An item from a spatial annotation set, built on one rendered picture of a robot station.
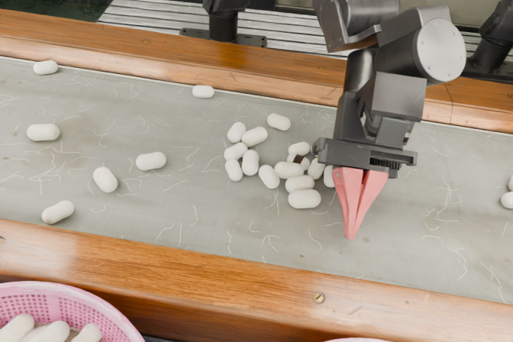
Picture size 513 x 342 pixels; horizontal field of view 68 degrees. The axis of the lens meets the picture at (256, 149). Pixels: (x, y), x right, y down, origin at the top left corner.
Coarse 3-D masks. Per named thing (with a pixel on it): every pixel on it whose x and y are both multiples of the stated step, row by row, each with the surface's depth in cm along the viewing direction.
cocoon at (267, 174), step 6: (264, 168) 46; (270, 168) 46; (264, 174) 46; (270, 174) 45; (276, 174) 46; (264, 180) 46; (270, 180) 45; (276, 180) 45; (270, 186) 45; (276, 186) 46
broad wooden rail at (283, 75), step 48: (0, 48) 62; (48, 48) 61; (96, 48) 61; (144, 48) 63; (192, 48) 64; (240, 48) 66; (288, 96) 60; (336, 96) 60; (432, 96) 60; (480, 96) 61
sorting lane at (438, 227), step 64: (0, 64) 60; (0, 128) 50; (64, 128) 51; (128, 128) 52; (192, 128) 53; (320, 128) 56; (448, 128) 58; (0, 192) 42; (64, 192) 43; (128, 192) 44; (192, 192) 45; (256, 192) 46; (320, 192) 47; (384, 192) 48; (448, 192) 48; (256, 256) 39; (320, 256) 40; (384, 256) 41; (448, 256) 42; (512, 256) 42
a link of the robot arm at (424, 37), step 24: (336, 0) 40; (336, 24) 40; (384, 24) 37; (408, 24) 34; (432, 24) 33; (336, 48) 41; (384, 48) 37; (408, 48) 33; (432, 48) 33; (456, 48) 34; (384, 72) 37; (408, 72) 34; (432, 72) 33; (456, 72) 34
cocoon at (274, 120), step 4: (272, 116) 54; (276, 116) 54; (280, 116) 54; (268, 120) 54; (272, 120) 54; (276, 120) 53; (280, 120) 53; (284, 120) 53; (288, 120) 53; (272, 124) 54; (276, 124) 54; (280, 124) 53; (284, 124) 53; (288, 124) 53; (280, 128) 54; (284, 128) 53; (288, 128) 54
